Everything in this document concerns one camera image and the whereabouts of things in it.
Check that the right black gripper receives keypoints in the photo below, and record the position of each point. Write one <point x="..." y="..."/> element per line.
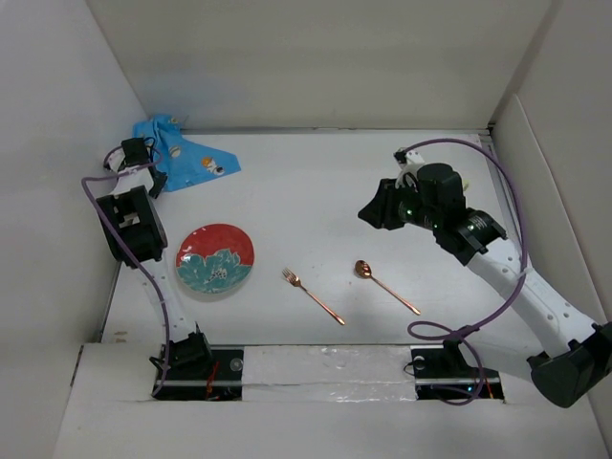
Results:
<point x="379" y="211"/>

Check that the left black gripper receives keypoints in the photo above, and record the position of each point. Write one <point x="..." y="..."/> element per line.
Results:
<point x="159" y="185"/>

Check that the blue space print cloth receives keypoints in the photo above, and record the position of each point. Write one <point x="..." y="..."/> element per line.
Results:
<point x="185" y="163"/>

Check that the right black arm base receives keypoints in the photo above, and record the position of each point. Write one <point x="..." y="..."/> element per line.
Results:
<point x="441" y="373"/>

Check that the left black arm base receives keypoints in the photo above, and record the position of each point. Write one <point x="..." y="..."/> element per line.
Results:
<point x="219" y="381"/>

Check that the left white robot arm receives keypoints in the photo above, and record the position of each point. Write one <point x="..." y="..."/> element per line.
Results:
<point x="136" y="237"/>

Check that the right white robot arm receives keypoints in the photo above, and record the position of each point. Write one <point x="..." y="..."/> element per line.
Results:
<point x="576" y="350"/>

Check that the rose gold spoon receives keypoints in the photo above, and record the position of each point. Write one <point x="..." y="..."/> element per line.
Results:
<point x="363" y="270"/>

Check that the rose gold fork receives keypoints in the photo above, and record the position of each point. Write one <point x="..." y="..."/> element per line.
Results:
<point x="295" y="281"/>

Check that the red teal floral plate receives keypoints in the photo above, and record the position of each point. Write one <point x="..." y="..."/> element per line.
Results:
<point x="214" y="259"/>

